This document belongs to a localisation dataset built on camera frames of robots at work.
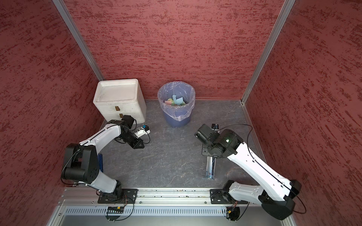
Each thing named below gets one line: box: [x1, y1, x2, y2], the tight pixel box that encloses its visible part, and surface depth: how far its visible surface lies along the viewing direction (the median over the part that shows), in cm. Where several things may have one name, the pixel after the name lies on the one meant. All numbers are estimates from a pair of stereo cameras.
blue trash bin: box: [157, 80, 196, 128], surface depth 95 cm
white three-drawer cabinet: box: [92, 78, 147, 124], surface depth 94 cm
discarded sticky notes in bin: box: [164, 94, 186, 106], surface depth 102 cm
